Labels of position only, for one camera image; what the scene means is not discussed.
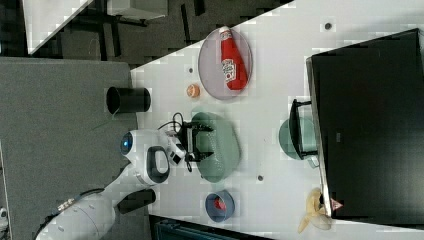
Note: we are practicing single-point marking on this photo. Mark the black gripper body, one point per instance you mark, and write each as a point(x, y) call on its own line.
point(187, 136)

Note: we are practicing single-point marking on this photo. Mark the green plastic strainer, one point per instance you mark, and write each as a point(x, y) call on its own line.
point(221, 141)

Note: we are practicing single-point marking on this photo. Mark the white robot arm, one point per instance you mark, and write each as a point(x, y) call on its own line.
point(91, 214)

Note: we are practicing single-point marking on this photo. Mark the orange slice toy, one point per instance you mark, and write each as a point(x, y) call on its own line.
point(193, 91)

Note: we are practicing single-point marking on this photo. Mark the red strawberry toy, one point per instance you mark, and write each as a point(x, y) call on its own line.
point(219, 204)

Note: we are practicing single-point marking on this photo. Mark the grey round plate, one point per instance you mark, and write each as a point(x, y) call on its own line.
point(210, 67)

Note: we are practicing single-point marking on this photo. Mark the black utensil holder cup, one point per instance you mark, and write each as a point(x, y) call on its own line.
point(127, 100)

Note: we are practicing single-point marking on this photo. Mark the black cylinder cup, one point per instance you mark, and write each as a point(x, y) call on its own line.
point(136, 201)

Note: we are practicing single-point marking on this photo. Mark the blue bowl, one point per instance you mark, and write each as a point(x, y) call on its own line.
point(219, 215)

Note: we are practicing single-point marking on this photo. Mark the red ketchup bottle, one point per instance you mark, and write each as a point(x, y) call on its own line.
point(233, 66)

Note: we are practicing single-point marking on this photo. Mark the green bowl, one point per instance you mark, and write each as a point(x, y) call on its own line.
point(308, 141)

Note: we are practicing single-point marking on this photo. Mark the black microwave oven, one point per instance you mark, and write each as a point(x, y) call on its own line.
point(367, 105)

